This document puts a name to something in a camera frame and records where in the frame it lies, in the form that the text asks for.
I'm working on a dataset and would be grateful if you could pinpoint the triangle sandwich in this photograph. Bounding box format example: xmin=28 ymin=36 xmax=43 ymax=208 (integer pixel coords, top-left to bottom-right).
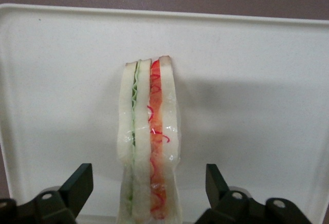
xmin=116 ymin=54 xmax=184 ymax=224

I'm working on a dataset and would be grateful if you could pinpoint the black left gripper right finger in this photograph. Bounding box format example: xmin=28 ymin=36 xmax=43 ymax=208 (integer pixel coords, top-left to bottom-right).
xmin=194 ymin=163 xmax=315 ymax=224

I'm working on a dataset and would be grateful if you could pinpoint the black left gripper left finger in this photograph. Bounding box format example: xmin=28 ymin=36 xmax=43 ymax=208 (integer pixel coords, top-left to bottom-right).
xmin=0 ymin=162 xmax=94 ymax=224

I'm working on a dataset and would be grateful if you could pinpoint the beige rectangular tray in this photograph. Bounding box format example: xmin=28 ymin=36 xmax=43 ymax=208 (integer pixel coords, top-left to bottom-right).
xmin=0 ymin=2 xmax=329 ymax=224

